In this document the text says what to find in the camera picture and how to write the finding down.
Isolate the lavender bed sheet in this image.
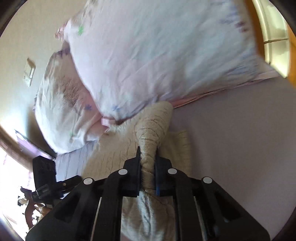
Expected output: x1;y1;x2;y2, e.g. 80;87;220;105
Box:
56;77;295;240

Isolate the window with wooden frame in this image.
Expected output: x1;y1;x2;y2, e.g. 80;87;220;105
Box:
245;1;295;86

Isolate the white wall switch plate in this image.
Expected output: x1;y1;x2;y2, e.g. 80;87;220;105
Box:
23;58;36;87

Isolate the cream knitted small garment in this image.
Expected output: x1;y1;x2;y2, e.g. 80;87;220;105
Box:
82;102;191;240

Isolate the white floral pillow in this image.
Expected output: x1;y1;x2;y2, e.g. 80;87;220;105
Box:
56;1;278;121
35;42;107;154

